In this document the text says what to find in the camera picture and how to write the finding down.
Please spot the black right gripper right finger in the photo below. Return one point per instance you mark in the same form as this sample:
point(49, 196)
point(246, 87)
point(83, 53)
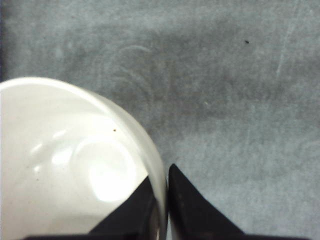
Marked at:
point(192, 217)

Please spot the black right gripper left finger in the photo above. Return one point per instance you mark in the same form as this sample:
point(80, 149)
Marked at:
point(137, 218)

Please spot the beige ribbed ceramic bowl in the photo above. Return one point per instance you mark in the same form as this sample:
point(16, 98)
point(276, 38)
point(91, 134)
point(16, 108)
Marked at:
point(68, 158)

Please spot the grey table cloth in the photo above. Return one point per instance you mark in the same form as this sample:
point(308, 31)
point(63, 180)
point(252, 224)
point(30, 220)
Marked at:
point(229, 90)

